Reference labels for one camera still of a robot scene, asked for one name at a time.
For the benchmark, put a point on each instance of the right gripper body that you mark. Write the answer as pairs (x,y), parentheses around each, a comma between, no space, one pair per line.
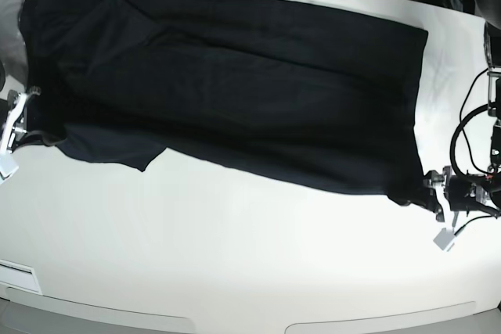
(14,126)

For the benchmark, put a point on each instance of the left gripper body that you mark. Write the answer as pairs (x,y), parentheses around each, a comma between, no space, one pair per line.
(463,194)

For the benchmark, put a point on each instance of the black T-shirt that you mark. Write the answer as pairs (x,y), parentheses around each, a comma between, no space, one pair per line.
(301,93)

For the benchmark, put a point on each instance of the white label on table edge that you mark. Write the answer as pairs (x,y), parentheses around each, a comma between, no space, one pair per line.
(18,276)

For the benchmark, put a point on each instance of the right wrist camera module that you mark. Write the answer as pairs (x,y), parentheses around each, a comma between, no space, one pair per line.
(8,166)

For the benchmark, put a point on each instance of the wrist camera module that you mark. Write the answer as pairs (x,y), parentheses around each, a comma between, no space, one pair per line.
(446,239)
(8,166)

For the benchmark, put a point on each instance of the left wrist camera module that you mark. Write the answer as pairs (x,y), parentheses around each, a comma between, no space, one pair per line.
(446,239)

